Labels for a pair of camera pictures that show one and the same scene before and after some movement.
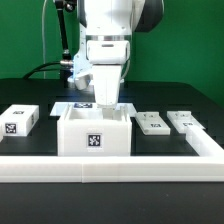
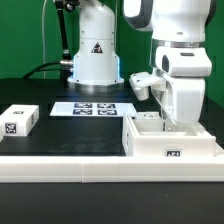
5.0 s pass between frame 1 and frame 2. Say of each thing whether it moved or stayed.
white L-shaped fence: stayed
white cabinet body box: moved
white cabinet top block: stayed
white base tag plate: stayed
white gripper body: moved
